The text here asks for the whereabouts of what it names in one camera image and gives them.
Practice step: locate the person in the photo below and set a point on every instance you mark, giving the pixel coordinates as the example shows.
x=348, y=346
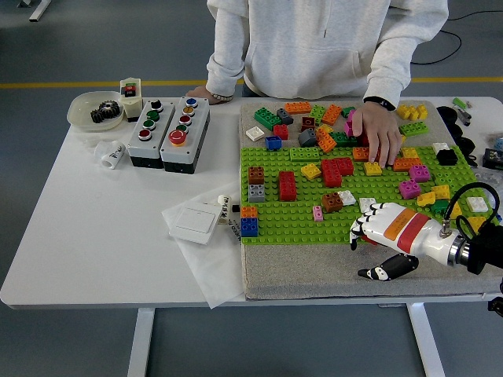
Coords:
x=306, y=51

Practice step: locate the white tissue paper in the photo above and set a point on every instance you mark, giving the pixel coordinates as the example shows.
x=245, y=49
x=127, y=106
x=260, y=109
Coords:
x=214, y=271

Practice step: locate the grey-brown mat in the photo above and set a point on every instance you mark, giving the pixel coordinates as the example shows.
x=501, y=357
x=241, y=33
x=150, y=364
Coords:
x=298, y=275

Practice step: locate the red square brick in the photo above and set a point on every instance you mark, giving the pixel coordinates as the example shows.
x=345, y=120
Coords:
x=345, y=166
x=281, y=132

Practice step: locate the clear plastic bag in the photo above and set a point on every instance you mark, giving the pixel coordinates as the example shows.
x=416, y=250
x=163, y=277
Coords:
x=482, y=173

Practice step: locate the pink hollow brick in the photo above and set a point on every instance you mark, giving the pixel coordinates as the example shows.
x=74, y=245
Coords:
x=351, y=114

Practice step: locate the dark maroon square brick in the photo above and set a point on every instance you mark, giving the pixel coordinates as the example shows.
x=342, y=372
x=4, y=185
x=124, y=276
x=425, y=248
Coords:
x=308, y=123

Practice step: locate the blue square brick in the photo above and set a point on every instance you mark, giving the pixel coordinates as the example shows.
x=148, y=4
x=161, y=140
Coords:
x=273, y=143
x=248, y=228

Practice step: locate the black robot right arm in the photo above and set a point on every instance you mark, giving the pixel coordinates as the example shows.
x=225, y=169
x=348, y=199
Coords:
x=483, y=251

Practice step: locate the small dark green brick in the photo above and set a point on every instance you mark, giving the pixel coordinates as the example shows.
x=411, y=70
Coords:
x=347, y=112

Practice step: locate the narrow pink brick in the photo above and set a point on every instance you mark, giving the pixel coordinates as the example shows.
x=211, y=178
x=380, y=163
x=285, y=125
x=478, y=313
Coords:
x=317, y=214

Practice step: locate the orange long brick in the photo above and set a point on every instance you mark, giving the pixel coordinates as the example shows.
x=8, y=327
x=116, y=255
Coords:
x=298, y=107
x=332, y=114
x=326, y=141
x=408, y=164
x=359, y=154

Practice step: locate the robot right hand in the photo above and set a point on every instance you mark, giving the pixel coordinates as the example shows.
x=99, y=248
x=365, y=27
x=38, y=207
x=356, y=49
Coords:
x=408, y=229

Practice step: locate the lime green long brick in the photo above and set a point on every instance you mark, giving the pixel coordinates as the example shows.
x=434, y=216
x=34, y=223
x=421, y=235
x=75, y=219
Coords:
x=414, y=129
x=304, y=155

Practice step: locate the black box green label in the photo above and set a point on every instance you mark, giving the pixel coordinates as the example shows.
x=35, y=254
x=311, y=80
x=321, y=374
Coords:
x=493, y=157

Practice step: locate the black yellow warning label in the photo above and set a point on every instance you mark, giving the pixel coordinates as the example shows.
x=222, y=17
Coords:
x=496, y=307

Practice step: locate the black square brick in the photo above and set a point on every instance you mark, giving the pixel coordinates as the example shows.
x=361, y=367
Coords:
x=446, y=157

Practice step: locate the brown square brick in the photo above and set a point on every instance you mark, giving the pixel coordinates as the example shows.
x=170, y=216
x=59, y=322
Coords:
x=332, y=202
x=255, y=175

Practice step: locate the white wall switch plate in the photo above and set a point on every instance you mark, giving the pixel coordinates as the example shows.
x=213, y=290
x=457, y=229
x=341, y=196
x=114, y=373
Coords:
x=194, y=224

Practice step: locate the small metal clip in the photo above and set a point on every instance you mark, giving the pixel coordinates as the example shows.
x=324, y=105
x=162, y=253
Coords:
x=464, y=117

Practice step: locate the grey square brick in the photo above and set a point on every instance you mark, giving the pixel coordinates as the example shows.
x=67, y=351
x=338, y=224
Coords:
x=255, y=193

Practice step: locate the green toy baseplate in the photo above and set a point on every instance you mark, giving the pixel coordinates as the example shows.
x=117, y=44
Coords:
x=294, y=231

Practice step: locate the pink square brick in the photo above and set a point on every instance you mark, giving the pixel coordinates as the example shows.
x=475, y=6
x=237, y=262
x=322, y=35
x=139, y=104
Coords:
x=409, y=189
x=419, y=173
x=348, y=127

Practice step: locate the dark green long brick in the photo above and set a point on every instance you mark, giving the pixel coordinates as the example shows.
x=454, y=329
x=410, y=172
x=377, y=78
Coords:
x=267, y=118
x=345, y=140

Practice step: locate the white labelled tube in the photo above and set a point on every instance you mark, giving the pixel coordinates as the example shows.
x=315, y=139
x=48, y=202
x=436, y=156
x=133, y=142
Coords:
x=225, y=205

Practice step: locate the narrow yellow brick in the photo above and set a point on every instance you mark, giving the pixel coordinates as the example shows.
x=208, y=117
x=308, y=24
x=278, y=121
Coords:
x=456, y=210

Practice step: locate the emergency stop control box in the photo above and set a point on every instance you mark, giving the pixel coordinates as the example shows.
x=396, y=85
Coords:
x=198, y=129

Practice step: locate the four-button control box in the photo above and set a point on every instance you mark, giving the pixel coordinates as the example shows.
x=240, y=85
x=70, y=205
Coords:
x=144, y=152

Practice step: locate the small green plastic part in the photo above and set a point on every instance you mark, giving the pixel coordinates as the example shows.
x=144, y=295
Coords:
x=458, y=102

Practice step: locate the small cream switch box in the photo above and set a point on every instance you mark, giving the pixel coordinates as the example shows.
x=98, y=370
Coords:
x=133, y=107

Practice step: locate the person's left hand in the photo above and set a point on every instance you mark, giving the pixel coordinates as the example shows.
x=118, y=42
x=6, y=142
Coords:
x=379, y=129

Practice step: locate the white plastic bowl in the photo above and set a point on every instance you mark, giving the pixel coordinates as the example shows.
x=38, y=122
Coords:
x=80, y=112

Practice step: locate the red long brick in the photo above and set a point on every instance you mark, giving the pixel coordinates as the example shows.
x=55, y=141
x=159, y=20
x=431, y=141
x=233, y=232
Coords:
x=330, y=174
x=287, y=186

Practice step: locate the person's right hand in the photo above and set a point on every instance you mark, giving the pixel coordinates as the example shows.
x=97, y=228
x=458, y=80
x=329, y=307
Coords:
x=200, y=94

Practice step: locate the orange square brick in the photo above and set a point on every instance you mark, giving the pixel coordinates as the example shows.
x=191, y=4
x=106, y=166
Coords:
x=248, y=213

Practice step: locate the white square brick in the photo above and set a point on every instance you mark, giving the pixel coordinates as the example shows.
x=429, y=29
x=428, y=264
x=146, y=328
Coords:
x=255, y=133
x=367, y=204
x=349, y=197
x=476, y=204
x=440, y=147

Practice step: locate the black metal gear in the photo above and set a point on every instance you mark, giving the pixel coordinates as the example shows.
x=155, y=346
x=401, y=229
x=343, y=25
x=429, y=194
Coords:
x=112, y=109
x=97, y=116

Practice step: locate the white pipe fitting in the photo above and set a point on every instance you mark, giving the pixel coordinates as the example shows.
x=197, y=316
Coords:
x=114, y=155

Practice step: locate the dark green square brick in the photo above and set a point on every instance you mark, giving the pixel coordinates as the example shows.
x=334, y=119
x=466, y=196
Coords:
x=439, y=206

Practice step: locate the person's left forearm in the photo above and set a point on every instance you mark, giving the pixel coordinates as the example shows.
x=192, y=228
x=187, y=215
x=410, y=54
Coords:
x=393, y=70

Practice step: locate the small black cap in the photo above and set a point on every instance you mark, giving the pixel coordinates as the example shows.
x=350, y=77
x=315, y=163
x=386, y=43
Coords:
x=236, y=207

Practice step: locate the white printed tube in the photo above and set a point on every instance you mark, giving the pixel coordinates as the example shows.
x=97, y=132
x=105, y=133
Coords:
x=234, y=232

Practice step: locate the distant white table leg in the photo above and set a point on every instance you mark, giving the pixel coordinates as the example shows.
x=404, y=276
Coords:
x=36, y=12

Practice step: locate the light blue object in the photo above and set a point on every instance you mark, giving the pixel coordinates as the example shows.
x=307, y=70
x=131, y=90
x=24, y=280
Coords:
x=499, y=143

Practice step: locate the person's right forearm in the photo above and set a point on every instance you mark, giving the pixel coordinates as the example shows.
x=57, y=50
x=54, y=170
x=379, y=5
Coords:
x=224, y=70

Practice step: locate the grey slope brick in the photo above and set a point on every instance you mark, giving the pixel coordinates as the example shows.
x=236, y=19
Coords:
x=285, y=116
x=307, y=138

